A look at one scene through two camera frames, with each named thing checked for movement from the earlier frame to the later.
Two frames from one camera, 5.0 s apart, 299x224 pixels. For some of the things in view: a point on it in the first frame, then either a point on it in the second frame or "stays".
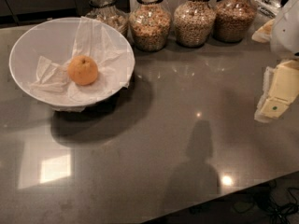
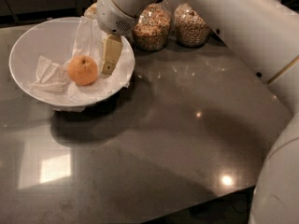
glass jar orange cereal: [150, 21] stays
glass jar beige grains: [194, 19] stays
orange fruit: [82, 70] stays
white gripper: [286, 32] → [112, 20]
